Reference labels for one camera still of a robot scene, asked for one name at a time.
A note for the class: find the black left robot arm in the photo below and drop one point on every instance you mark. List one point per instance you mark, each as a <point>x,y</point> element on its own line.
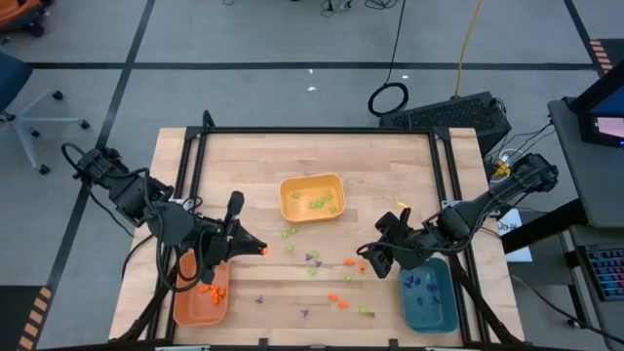
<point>127,190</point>

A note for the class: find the blue office chair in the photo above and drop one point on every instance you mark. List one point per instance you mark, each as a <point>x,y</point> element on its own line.
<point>10,78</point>

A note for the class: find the black desk leg beam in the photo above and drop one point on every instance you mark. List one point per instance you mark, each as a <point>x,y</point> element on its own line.
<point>541,226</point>

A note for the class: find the white paper sheet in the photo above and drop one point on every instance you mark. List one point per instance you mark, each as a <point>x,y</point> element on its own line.
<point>517,248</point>

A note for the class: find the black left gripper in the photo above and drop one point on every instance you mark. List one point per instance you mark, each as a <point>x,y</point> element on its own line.
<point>214,239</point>

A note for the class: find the grey keyboard desk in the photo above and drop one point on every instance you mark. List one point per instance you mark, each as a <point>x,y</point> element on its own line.
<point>609,317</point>

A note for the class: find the black computer tower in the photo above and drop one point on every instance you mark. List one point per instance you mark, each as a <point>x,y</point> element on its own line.
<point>448,114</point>

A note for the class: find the grey metal mounting plate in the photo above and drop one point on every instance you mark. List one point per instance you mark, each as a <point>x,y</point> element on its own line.
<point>446,204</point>

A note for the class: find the black orange striped floor plate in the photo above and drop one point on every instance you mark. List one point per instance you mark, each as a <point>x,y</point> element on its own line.
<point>602,53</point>
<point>36,317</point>

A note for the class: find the black computer monitor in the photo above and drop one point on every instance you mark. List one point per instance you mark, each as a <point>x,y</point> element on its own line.
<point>604,124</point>

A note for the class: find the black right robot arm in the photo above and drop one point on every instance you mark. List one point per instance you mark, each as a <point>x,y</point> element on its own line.
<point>487,205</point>

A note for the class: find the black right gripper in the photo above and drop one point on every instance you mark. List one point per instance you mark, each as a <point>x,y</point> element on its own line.
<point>409,246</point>

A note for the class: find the teal plastic bin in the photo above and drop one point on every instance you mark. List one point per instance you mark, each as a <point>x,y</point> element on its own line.
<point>429,317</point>

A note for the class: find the backlit computer keyboard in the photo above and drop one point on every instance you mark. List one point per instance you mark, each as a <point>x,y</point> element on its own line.
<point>607,270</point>

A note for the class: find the orange plastic bin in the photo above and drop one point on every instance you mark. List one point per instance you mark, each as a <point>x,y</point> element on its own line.
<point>195,312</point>

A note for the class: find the grey side desk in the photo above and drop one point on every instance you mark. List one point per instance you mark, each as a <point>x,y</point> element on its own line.
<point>585,185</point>

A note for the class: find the yellow plastic bin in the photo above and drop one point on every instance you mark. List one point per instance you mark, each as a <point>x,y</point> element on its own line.
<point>304,214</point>

